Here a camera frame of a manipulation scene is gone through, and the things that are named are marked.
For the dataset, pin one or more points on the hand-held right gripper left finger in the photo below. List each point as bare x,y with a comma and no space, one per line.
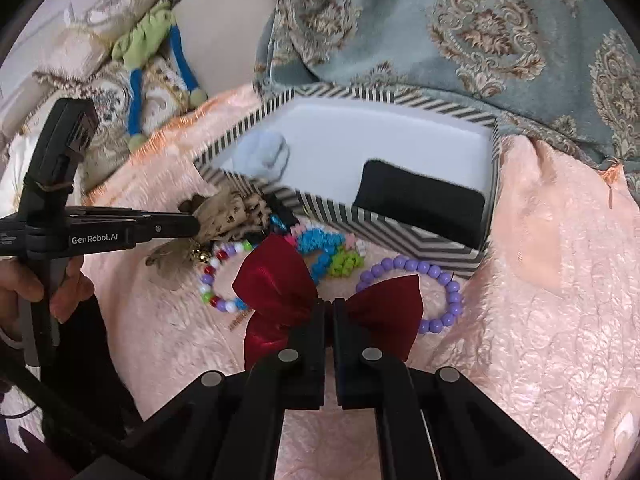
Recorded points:
316,360

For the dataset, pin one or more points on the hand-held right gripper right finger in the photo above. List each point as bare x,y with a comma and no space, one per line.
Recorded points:
350,360

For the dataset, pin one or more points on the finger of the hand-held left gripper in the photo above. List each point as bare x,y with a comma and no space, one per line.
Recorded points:
165,227

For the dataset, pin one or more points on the brown leopard print bow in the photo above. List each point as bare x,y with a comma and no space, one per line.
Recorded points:
230,215

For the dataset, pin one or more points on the red satin bow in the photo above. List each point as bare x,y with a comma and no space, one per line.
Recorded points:
275,280

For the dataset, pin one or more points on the black scrunchie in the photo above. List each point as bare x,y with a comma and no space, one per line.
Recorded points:
280,207

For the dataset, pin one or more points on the striped gift box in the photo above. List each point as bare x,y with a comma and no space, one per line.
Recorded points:
410,240

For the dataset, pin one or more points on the person's left hand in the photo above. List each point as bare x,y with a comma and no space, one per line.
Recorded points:
75,290

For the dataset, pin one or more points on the cream floral damask pillow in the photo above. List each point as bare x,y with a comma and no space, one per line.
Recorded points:
107,105

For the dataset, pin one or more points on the light blue scrunchie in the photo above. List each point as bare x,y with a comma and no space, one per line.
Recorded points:
260,155

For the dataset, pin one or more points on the cream rolled damask pillow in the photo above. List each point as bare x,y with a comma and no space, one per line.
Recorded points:
100,20

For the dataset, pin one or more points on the green and blue plush toy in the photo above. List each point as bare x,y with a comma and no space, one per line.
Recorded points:
145,40

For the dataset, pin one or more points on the black cushion pad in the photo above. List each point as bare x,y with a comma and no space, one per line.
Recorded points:
420,200

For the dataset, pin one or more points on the beige cushion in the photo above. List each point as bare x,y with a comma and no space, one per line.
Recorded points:
225,35

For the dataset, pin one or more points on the pink quilted bedspread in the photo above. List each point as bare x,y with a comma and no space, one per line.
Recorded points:
550,285

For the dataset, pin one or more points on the blue-grey damask blanket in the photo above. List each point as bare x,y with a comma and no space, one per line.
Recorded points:
400,20

